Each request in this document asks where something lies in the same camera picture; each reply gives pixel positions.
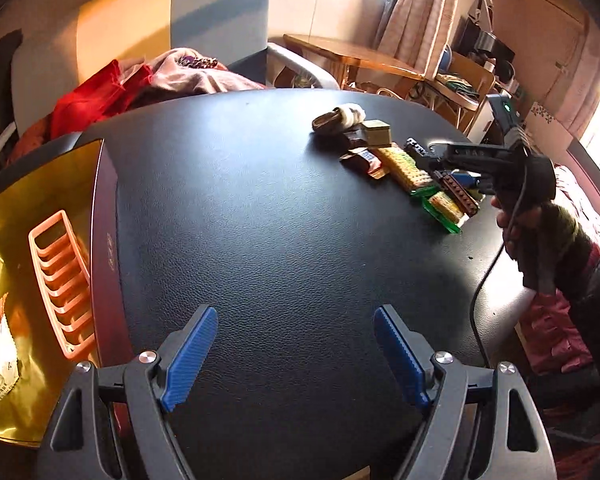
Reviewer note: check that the beige rolled sock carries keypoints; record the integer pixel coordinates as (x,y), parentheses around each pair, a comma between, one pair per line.
(338,120)

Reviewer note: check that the pink cloth on chair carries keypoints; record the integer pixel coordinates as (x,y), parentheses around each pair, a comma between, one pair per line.
(177,73)

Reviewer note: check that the orange plastic rack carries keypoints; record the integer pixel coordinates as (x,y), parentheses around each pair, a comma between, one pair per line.
(64,281)

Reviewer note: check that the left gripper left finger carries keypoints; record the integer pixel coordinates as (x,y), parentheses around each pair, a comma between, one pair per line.
(182,356)

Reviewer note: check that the green white carton box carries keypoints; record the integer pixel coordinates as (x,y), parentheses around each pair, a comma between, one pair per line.
(377,133)

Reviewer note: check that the wooden side table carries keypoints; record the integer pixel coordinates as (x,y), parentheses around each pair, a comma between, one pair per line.
(350,58)

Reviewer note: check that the cracker pack upper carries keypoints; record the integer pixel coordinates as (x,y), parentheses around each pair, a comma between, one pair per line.
(403,168)

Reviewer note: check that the red gold storage box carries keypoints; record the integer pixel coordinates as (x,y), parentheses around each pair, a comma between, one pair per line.
(83,183)

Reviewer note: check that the cracker pack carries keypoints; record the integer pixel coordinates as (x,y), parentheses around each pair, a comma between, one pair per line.
(403,168)
(441,207)

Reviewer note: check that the beige curtain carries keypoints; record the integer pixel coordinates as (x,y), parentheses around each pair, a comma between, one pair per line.
(416,31)

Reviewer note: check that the grey yellow armchair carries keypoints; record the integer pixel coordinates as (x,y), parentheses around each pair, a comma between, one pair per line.
(58,58)

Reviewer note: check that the person right hand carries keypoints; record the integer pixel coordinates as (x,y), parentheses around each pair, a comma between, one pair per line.
(513,228)

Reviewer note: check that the black toy track piece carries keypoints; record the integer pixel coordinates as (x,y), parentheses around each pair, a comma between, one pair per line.
(424,159)

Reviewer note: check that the chocolate kiss candy wrapper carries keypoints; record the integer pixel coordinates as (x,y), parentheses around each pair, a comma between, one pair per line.
(365,162)

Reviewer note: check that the brown toy track piece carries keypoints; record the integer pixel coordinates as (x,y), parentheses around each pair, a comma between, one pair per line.
(456,191)

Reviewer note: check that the red cloth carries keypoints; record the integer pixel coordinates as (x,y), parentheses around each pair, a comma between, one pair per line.
(108,93)

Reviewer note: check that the person forearm dark sleeve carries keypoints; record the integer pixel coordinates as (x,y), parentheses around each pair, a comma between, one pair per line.
(576,257)

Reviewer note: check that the wooden shelf with clutter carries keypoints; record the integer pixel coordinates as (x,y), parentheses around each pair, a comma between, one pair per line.
(475,64)

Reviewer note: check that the cracker pack lower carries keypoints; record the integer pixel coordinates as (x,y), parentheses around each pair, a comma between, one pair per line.
(441,207)

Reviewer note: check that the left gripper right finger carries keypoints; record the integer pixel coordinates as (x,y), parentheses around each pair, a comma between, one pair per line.
(407,353)

